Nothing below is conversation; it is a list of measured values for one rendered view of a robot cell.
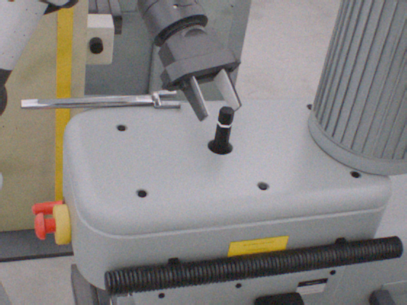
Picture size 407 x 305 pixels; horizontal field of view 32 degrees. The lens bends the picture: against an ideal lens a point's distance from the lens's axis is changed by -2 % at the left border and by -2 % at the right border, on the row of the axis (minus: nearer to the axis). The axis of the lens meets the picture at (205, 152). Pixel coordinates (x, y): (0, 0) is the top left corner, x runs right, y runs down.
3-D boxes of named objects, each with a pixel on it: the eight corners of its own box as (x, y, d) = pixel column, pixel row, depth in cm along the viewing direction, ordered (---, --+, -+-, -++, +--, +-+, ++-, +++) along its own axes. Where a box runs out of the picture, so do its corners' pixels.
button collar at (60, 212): (57, 253, 105) (57, 224, 101) (52, 225, 110) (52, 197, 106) (70, 252, 106) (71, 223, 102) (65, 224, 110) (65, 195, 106)
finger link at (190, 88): (202, 122, 102) (184, 85, 103) (211, 112, 100) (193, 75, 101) (193, 125, 101) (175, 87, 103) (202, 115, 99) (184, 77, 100)
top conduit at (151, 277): (107, 302, 94) (109, 285, 92) (102, 279, 97) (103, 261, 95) (399, 262, 107) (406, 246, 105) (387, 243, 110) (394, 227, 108)
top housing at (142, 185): (81, 303, 98) (83, 222, 89) (57, 181, 118) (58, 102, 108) (376, 264, 112) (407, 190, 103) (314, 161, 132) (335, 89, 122)
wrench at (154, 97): (21, 114, 104) (21, 110, 104) (19, 99, 107) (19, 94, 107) (180, 108, 111) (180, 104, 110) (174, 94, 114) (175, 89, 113)
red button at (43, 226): (36, 245, 104) (35, 226, 102) (33, 226, 107) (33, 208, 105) (58, 243, 105) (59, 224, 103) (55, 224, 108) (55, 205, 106)
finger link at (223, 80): (240, 104, 102) (222, 67, 103) (230, 114, 105) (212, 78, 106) (248, 102, 103) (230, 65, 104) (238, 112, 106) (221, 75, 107)
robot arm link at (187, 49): (223, 83, 111) (191, 19, 113) (251, 53, 103) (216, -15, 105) (154, 102, 104) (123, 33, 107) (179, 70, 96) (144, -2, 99)
